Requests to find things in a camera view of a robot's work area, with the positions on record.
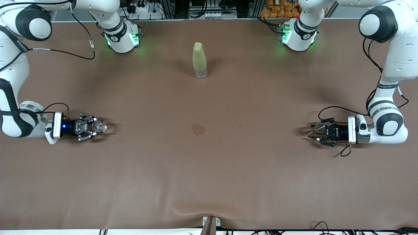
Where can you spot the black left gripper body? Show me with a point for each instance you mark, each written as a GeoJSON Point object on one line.
{"type": "Point", "coordinates": [340, 132]}

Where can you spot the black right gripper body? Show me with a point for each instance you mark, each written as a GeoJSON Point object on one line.
{"type": "Point", "coordinates": [69, 126]}

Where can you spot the steel double jigger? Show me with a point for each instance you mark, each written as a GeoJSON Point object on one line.
{"type": "Point", "coordinates": [320, 128]}

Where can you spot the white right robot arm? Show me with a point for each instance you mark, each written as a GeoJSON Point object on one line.
{"type": "Point", "coordinates": [9, 65]}

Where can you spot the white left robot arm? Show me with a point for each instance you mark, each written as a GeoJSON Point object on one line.
{"type": "Point", "coordinates": [398, 49]}

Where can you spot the brown liquid puddle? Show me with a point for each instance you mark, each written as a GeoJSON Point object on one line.
{"type": "Point", "coordinates": [198, 130]}

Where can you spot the white power strip with plugs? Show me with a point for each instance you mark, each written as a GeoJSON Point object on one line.
{"type": "Point", "coordinates": [143, 9]}

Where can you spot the orange snack packets pile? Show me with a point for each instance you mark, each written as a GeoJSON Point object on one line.
{"type": "Point", "coordinates": [274, 9]}

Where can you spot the brown table cloth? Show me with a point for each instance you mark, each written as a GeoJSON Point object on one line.
{"type": "Point", "coordinates": [209, 179]}

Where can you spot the yellow-green bottle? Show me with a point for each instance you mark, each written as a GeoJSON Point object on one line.
{"type": "Point", "coordinates": [199, 58]}

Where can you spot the long white socket strip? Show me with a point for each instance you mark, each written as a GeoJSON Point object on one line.
{"type": "Point", "coordinates": [212, 15]}

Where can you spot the white table edge bracket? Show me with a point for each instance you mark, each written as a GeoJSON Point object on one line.
{"type": "Point", "coordinates": [218, 222]}

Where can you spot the brown vertical post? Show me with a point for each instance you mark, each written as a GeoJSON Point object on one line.
{"type": "Point", "coordinates": [209, 228]}

